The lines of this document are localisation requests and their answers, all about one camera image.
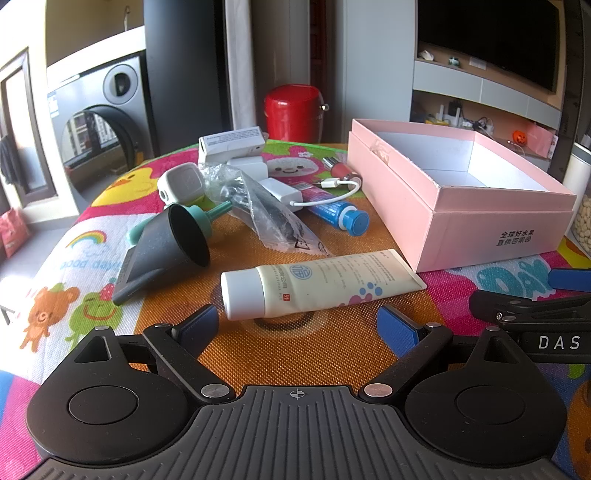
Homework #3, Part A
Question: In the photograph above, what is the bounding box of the red lipstick tube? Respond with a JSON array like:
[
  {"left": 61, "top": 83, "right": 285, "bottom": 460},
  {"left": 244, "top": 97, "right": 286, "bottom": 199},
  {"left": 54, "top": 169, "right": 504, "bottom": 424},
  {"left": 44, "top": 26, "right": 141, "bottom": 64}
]
[{"left": 322, "top": 157, "right": 363, "bottom": 184}]

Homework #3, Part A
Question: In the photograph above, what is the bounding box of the teal plastic crank handle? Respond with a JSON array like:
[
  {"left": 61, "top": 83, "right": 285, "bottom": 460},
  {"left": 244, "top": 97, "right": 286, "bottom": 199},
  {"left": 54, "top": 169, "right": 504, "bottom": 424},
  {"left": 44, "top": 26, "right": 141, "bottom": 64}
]
[{"left": 127, "top": 201, "right": 232, "bottom": 245}]

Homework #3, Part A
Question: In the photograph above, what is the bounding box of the white cylinder bottle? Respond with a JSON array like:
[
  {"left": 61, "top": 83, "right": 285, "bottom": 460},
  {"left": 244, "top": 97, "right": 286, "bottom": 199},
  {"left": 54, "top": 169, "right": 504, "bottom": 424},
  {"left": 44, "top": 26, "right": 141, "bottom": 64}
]
[{"left": 563, "top": 142, "right": 591, "bottom": 212}]

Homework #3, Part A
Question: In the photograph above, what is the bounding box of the red metal canister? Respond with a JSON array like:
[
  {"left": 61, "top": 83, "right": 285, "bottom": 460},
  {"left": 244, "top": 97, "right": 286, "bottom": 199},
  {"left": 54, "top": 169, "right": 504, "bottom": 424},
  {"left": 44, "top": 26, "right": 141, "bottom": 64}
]
[{"left": 264, "top": 84, "right": 329, "bottom": 144}]

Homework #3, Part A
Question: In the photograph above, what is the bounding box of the colourful cartoon table mat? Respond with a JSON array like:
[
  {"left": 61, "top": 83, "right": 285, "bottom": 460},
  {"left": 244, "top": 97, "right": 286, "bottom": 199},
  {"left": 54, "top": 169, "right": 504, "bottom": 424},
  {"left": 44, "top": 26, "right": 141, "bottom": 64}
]
[{"left": 1, "top": 149, "right": 590, "bottom": 479}]

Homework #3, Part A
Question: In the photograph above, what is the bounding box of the cream lotion tube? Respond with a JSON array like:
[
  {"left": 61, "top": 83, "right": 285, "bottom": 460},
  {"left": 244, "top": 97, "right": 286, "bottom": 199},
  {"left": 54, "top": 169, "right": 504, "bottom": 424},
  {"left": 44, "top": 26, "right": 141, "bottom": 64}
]
[{"left": 221, "top": 249, "right": 427, "bottom": 321}]

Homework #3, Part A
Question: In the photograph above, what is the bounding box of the white cable adapter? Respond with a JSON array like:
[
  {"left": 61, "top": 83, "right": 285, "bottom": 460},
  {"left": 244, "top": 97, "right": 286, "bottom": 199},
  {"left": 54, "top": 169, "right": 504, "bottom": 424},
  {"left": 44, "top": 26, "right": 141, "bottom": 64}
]
[{"left": 259, "top": 178, "right": 362, "bottom": 212}]

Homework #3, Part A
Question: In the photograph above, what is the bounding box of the glass jar with beans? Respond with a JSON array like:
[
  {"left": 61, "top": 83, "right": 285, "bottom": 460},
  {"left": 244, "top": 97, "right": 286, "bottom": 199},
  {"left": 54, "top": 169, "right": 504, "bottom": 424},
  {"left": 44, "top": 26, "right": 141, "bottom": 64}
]
[{"left": 571, "top": 195, "right": 591, "bottom": 255}]

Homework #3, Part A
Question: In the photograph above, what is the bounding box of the pink cardboard box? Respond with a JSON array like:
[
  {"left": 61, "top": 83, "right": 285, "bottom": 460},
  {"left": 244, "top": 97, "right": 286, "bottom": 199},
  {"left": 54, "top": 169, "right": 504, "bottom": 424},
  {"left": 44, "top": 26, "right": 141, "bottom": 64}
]
[{"left": 348, "top": 119, "right": 576, "bottom": 273}]

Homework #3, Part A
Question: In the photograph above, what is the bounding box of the dark grey funnel nozzle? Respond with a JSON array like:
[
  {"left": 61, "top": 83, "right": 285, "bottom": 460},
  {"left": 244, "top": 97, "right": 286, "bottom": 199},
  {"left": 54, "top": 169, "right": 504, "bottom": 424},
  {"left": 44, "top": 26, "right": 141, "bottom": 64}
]
[{"left": 112, "top": 204, "right": 211, "bottom": 305}]

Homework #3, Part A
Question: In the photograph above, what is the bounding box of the clear plastic bag with parts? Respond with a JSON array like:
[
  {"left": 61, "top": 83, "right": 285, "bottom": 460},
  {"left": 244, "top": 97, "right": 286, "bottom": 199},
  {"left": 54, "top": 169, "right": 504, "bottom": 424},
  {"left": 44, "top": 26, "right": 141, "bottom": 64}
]
[{"left": 199, "top": 164, "right": 332, "bottom": 256}]

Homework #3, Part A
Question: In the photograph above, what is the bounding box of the white rounded plug adapter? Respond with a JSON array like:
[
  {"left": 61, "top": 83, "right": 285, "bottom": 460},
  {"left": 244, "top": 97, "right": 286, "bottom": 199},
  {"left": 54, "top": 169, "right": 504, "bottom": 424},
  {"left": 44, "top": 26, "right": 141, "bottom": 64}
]
[{"left": 157, "top": 162, "right": 205, "bottom": 206}]

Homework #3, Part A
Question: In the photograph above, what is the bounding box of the grey tv cabinet shelf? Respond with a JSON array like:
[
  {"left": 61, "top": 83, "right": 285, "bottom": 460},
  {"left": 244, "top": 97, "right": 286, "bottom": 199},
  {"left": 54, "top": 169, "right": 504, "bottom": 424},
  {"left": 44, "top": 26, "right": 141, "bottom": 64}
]
[{"left": 413, "top": 46, "right": 563, "bottom": 159}]

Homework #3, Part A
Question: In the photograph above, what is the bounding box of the pink bag on floor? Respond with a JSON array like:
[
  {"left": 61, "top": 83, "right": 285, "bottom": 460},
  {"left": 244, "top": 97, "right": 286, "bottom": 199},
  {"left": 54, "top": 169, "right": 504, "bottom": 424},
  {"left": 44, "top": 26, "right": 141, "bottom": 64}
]
[{"left": 0, "top": 208, "right": 30, "bottom": 258}]

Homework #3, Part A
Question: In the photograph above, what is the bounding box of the orange pumpkin toy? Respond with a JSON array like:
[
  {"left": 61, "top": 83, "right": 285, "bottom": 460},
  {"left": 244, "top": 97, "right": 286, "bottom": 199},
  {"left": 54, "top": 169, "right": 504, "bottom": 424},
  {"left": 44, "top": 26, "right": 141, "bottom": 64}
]
[{"left": 512, "top": 130, "right": 528, "bottom": 146}]

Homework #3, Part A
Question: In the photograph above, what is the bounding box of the black television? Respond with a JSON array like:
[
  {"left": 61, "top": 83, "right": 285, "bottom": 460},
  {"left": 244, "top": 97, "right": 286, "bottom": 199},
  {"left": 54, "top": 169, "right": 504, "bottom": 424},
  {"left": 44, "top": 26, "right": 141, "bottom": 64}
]
[{"left": 417, "top": 0, "right": 560, "bottom": 91}]

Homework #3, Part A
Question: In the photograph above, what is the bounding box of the white cube charger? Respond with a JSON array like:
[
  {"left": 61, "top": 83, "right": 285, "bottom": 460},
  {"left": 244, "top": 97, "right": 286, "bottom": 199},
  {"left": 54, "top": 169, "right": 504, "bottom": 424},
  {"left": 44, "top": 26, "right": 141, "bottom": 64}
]
[{"left": 226, "top": 156, "right": 269, "bottom": 182}]

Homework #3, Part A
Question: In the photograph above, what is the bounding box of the silver washing machine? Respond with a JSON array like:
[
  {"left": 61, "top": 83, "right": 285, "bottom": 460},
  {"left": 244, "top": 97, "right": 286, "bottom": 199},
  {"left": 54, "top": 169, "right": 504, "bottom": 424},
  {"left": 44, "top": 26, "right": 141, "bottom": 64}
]
[{"left": 47, "top": 51, "right": 158, "bottom": 210}]

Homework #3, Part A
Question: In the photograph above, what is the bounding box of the blue capped tube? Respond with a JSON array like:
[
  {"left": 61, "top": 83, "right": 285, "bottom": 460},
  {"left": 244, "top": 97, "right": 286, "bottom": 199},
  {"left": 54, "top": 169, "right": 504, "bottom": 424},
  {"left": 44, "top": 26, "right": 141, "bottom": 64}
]
[{"left": 294, "top": 182, "right": 370, "bottom": 237}]

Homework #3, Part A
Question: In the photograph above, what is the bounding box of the white product carton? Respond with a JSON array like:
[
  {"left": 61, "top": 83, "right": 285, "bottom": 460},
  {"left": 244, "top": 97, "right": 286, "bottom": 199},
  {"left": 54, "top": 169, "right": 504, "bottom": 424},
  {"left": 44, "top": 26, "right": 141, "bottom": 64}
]
[{"left": 198, "top": 126, "right": 266, "bottom": 164}]

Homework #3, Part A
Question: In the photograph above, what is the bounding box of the black refrigerator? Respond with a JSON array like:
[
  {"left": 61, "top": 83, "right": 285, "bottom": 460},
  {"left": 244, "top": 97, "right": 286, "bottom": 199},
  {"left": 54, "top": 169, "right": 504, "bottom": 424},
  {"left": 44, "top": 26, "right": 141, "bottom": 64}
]
[{"left": 143, "top": 0, "right": 231, "bottom": 154}]

